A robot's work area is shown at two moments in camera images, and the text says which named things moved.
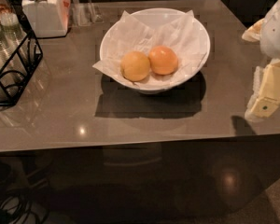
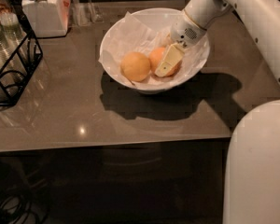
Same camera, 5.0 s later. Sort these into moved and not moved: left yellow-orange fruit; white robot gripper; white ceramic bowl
Moved: white robot gripper
Not moved: white ceramic bowl; left yellow-orange fruit
